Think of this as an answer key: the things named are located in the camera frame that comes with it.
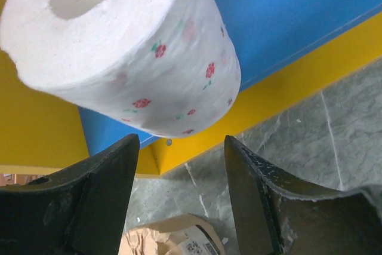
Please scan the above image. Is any beige wrapped paper roll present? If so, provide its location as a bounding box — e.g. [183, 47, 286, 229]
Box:
[119, 214, 226, 255]

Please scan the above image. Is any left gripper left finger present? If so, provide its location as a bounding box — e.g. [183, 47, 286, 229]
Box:
[1, 134, 140, 254]

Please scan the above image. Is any yellow pink blue shelf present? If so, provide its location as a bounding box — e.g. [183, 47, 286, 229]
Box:
[1, 0, 381, 175]

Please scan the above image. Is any white dotted toilet paper roll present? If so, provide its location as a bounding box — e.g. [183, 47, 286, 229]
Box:
[1, 0, 241, 138]

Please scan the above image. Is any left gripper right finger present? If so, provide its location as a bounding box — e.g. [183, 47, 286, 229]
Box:
[224, 136, 381, 254]

